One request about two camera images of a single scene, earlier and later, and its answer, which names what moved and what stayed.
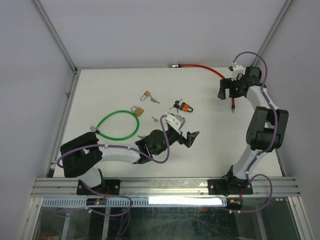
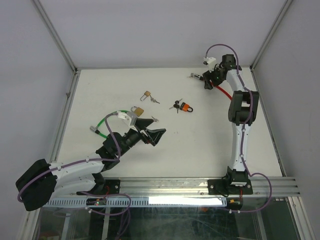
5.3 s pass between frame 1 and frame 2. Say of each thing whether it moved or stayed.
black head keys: stayed
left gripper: moved
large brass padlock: stayed
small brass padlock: stayed
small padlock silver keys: stayed
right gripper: moved
